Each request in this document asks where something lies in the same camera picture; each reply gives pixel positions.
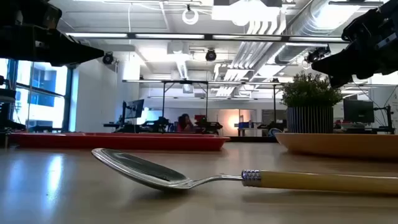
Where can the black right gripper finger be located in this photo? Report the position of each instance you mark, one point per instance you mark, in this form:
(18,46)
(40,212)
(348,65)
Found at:
(339,63)

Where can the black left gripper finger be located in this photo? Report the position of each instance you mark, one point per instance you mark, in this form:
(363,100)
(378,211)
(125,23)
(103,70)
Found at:
(87,53)

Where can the orange plate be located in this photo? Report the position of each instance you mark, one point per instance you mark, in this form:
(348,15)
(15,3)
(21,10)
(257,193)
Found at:
(342,146)

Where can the red plastic tray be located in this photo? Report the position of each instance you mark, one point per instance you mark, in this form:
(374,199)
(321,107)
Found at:
(124,143)

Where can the black ceiling track light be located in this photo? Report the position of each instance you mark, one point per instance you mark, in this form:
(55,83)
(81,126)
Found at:
(211,55)
(108,58)
(317,54)

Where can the green artificial plant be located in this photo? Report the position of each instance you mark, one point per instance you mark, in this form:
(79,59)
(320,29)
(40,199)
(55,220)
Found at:
(308,93)

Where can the black computer monitor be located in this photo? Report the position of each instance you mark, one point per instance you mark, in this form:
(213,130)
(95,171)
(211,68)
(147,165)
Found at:
(134,109)
(358,111)

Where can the grey ribbed plant pot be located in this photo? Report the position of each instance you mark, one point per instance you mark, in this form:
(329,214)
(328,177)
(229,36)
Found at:
(311,119)

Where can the person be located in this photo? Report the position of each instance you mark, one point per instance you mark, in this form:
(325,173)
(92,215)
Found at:
(185,124)

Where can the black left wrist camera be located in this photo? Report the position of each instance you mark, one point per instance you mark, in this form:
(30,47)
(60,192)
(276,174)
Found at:
(28,12)

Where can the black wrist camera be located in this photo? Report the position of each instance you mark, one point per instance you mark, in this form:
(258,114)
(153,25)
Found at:
(379,21)
(28,12)

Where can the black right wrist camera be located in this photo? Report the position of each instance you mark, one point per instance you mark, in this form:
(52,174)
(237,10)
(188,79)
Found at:
(379,21)

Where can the black metal gantry frame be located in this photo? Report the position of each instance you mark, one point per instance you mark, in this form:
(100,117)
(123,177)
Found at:
(163,99)

